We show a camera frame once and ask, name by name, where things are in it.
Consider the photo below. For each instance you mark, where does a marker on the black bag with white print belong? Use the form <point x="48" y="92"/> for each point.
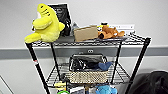
<point x="63" y="15"/>

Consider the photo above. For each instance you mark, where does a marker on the pale basket with dark spots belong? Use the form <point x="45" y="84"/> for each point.
<point x="87" y="76"/>

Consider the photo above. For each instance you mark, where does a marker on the pale yellow packet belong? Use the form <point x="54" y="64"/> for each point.
<point x="60" y="85"/>

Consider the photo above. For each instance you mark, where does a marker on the grey wall outlet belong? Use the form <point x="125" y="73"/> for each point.
<point x="90" y="51"/>

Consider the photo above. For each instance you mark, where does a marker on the black office chair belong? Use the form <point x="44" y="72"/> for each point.
<point x="150" y="83"/>

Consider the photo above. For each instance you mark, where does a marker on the yellow plush toy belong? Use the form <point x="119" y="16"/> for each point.
<point x="45" y="25"/>

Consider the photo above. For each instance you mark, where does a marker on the brown cardboard box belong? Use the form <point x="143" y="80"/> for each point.
<point x="86" y="33"/>

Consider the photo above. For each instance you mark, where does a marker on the orange plush toy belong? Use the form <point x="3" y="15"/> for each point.
<point x="110" y="32"/>

